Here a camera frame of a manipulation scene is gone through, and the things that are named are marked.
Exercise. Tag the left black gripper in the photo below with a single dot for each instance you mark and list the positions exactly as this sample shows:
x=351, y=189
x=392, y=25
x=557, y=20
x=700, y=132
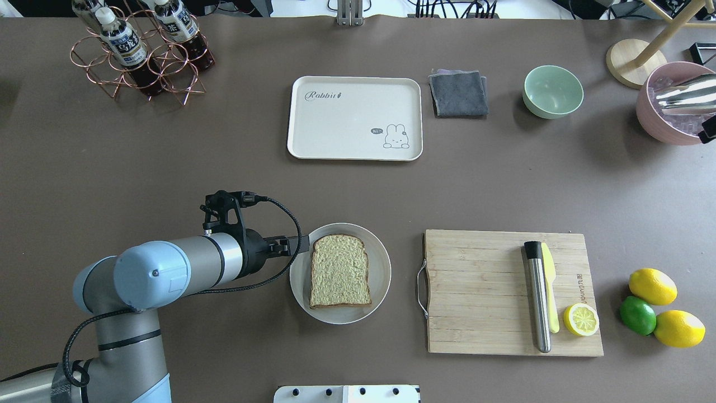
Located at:
x=255, y=251

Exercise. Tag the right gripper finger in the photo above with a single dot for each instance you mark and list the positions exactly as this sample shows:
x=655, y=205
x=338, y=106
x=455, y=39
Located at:
x=708, y=130

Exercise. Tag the bread slice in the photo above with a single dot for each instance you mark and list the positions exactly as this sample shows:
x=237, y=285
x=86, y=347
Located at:
x=339, y=272

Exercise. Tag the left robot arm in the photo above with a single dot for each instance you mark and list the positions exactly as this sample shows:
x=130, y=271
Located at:
x=123, y=294

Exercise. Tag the cream rabbit serving tray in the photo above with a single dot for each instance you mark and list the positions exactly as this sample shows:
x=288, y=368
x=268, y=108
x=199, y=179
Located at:
x=355, y=118

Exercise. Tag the steel ice scoop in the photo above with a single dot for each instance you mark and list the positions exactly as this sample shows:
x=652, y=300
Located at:
x=695, y=96

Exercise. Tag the pink bowl with ice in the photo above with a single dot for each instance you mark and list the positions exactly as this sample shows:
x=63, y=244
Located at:
x=649, y=117

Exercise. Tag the white round plate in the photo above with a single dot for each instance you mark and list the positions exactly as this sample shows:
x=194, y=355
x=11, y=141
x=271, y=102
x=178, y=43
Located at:
x=379, y=275

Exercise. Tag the wooden cup stand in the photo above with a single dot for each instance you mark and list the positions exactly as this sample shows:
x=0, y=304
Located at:
x=631, y=61

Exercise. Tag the mint green bowl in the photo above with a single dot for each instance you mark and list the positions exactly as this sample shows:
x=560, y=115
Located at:
x=551, y=92

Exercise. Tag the whole lemon upper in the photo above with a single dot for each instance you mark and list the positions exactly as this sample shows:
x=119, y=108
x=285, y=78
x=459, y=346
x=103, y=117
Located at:
x=653, y=286

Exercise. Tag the whole lemon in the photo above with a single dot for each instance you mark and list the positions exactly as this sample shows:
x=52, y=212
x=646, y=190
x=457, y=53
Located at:
x=653, y=286
x=679, y=329

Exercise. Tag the bamboo cutting board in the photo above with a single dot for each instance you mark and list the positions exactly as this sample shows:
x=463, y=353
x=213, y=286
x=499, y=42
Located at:
x=478, y=298

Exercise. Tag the green lime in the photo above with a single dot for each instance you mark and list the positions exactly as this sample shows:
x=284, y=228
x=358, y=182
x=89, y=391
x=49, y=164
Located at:
x=638, y=315

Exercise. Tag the whole lemon lower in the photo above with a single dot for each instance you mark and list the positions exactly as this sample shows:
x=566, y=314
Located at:
x=679, y=329

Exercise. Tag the yellow plastic knife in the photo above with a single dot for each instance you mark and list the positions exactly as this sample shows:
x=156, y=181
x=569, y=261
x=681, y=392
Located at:
x=550, y=274

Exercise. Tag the folded grey cloth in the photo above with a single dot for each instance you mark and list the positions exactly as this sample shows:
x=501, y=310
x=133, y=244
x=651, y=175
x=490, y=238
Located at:
x=459, y=94

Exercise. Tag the half lemon slice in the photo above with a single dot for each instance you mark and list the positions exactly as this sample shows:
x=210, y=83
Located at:
x=581, y=319

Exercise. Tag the tea bottle right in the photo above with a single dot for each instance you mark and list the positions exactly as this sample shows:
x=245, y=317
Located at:
x=180, y=28

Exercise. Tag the tea bottle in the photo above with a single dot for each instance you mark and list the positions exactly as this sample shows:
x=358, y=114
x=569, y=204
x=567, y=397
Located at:
x=85, y=10
x=129, y=51
x=180, y=28

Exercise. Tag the tea bottle front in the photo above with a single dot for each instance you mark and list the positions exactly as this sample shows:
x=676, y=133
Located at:
x=129, y=51

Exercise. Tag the tea bottle left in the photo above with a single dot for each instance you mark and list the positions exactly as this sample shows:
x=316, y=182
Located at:
x=85, y=10

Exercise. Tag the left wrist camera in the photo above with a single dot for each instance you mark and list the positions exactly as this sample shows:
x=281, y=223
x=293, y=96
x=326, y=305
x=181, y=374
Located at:
x=223, y=211

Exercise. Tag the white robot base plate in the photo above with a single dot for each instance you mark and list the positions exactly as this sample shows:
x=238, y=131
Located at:
x=348, y=393

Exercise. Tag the copper wire bottle rack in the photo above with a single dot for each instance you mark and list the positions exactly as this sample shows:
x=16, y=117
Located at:
x=178, y=76

